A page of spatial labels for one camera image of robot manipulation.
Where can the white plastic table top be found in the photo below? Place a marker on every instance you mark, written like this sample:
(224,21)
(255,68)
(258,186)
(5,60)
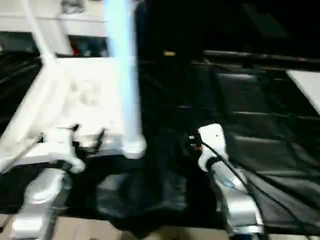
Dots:
(75,100)

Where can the white plastic table leg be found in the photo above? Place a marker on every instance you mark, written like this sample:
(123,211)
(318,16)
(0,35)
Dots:
(125,75)
(42,30)

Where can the black plastic mat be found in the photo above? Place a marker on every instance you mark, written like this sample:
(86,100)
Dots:
(260,130)

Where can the small yellow tag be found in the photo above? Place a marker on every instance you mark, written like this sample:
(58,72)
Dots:
(169,53)

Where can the red bottle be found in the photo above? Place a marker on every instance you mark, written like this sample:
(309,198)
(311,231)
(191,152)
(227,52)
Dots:
(75,50)

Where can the black bar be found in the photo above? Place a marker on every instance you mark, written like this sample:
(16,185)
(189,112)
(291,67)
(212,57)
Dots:
(260,56)

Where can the white cabinet with glass doors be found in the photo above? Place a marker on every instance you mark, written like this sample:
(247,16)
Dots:
(50,25)

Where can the dark bundle on cabinet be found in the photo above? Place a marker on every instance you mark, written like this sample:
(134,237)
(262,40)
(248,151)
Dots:
(72,6)

